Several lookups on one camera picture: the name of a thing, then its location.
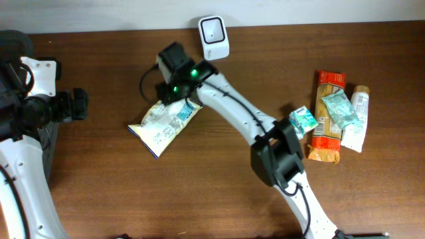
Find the dark grey perforated basket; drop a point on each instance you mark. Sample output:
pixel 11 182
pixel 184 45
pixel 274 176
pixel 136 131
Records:
pixel 15 43

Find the white barcode scanner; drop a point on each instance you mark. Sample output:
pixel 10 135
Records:
pixel 214 38

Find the white tube with tan cap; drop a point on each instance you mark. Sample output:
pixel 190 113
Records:
pixel 354 135

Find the cream snack bag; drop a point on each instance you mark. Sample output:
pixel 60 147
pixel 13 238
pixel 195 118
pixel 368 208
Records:
pixel 162 124

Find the orange spaghetti packet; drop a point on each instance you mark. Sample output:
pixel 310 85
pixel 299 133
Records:
pixel 326 139

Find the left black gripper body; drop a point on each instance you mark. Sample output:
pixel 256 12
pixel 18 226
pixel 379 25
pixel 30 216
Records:
pixel 78 103

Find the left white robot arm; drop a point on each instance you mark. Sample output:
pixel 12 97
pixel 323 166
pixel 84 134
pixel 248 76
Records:
pixel 26 201

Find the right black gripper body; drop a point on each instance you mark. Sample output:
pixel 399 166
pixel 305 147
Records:
pixel 167 96

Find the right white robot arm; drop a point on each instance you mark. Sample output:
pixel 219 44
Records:
pixel 276 155

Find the small teal tissue pack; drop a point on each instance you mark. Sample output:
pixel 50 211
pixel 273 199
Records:
pixel 303 119
pixel 299 134

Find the teal wipes packet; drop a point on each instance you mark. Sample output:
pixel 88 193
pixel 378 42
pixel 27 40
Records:
pixel 341 110

